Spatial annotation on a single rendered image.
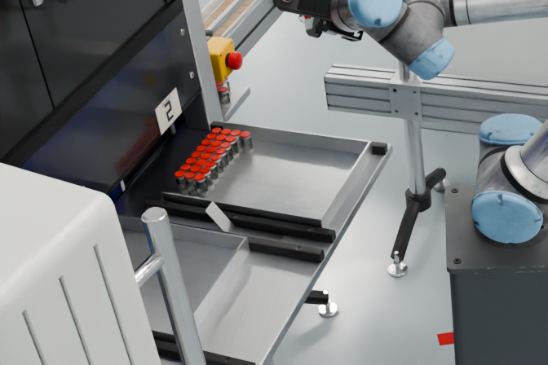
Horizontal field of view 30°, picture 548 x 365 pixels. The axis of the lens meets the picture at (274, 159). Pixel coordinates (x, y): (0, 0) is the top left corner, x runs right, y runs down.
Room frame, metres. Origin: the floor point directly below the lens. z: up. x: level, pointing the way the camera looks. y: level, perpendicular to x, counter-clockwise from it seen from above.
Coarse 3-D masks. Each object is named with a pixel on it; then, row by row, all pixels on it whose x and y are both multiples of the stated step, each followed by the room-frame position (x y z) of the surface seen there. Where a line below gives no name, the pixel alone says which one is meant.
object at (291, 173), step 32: (224, 128) 1.86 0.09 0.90; (256, 128) 1.82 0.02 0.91; (256, 160) 1.75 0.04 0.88; (288, 160) 1.72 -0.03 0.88; (320, 160) 1.70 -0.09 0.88; (352, 160) 1.68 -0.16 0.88; (224, 192) 1.65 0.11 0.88; (256, 192) 1.63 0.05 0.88; (288, 192) 1.61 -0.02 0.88; (320, 192) 1.59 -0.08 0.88; (320, 224) 1.47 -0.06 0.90
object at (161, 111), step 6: (174, 90) 1.80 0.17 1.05; (168, 96) 1.78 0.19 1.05; (174, 96) 1.79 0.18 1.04; (162, 102) 1.76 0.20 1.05; (174, 102) 1.79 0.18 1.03; (156, 108) 1.74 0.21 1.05; (162, 108) 1.75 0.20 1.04; (168, 108) 1.77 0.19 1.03; (174, 108) 1.78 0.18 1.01; (180, 108) 1.80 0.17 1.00; (156, 114) 1.73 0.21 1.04; (162, 114) 1.75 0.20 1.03; (174, 114) 1.78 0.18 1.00; (162, 120) 1.74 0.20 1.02; (174, 120) 1.78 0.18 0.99; (162, 126) 1.74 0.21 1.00; (168, 126) 1.76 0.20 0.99; (162, 132) 1.74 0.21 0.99
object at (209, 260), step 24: (120, 216) 1.59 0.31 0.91; (144, 240) 1.54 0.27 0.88; (192, 240) 1.51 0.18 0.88; (216, 240) 1.49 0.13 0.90; (240, 240) 1.46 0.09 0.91; (192, 264) 1.45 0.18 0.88; (216, 264) 1.44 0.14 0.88; (240, 264) 1.42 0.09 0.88; (144, 288) 1.40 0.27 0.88; (192, 288) 1.38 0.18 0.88; (216, 288) 1.35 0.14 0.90; (192, 312) 1.28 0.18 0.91; (168, 336) 1.24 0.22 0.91
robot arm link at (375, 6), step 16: (352, 0) 1.43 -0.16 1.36; (368, 0) 1.41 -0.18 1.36; (384, 0) 1.41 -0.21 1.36; (400, 0) 1.41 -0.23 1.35; (352, 16) 1.43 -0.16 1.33; (368, 16) 1.40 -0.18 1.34; (384, 16) 1.40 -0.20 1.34; (400, 16) 1.42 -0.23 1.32; (368, 32) 1.43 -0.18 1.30; (384, 32) 1.41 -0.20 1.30
